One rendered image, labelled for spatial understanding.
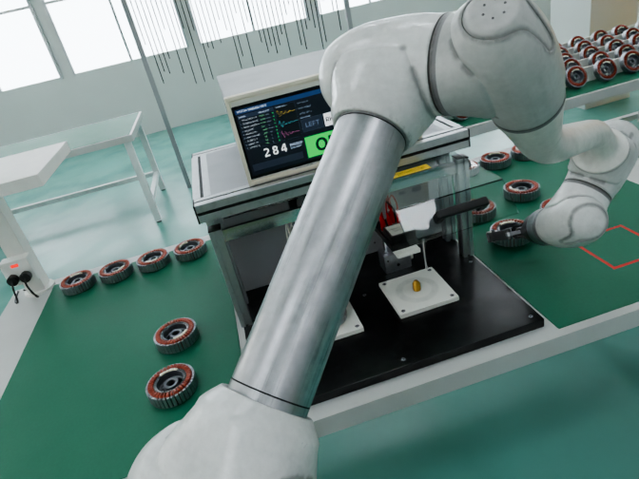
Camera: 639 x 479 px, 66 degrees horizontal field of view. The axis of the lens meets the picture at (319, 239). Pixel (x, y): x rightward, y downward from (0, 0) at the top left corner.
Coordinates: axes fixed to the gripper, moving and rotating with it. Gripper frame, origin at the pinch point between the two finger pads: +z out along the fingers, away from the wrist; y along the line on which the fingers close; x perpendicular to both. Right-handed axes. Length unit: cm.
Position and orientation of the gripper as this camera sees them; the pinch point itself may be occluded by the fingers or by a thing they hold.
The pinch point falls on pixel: (512, 232)
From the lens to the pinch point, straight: 146.8
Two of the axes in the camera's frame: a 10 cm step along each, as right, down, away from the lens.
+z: 0.2, 0.4, 10.0
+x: -2.1, -9.8, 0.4
